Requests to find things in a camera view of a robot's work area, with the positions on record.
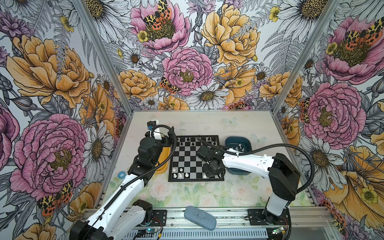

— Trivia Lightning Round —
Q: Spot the aluminium front rail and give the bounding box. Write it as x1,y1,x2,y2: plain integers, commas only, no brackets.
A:
80,206,337,230

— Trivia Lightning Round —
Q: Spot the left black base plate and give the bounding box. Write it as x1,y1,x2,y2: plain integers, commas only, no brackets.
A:
140,210,168,227

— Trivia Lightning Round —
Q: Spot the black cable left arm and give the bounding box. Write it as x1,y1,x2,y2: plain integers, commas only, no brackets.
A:
86,124,178,232

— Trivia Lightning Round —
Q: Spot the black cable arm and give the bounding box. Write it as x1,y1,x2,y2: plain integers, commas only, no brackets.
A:
196,137,316,194
86,124,178,232

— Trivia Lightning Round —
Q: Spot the grey blue oval pouch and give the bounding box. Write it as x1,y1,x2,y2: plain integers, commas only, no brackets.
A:
184,206,217,231

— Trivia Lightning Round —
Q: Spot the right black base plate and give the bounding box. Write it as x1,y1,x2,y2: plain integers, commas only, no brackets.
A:
246,208,291,226

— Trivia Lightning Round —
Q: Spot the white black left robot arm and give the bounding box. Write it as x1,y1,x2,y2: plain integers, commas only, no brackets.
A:
69,121,177,240

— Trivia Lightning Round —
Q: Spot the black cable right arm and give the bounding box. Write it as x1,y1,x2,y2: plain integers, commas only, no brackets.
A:
196,137,316,194

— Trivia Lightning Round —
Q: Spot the black white chessboard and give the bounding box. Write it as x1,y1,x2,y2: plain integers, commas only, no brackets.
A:
169,135,224,182

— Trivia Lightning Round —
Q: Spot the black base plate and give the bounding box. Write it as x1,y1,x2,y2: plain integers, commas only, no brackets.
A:
246,208,291,226
140,210,168,227

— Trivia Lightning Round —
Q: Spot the teal plastic tray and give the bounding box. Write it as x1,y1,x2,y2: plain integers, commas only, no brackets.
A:
225,136,252,176

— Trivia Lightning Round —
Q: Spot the yellow plastic tray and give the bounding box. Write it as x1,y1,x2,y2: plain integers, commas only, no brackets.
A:
155,136,172,175

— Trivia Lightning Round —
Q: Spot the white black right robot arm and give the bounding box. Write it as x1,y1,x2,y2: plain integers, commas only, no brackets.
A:
196,145,301,225

